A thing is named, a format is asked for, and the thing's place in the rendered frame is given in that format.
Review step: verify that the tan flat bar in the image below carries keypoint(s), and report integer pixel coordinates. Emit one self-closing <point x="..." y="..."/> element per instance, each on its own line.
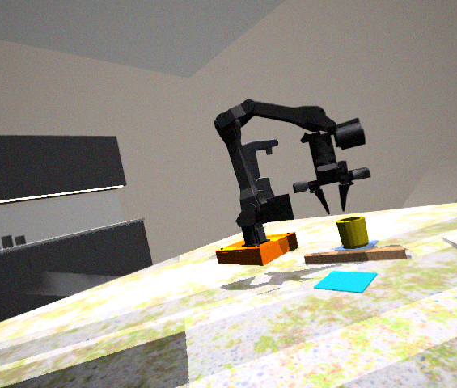
<point x="377" y="254"/>

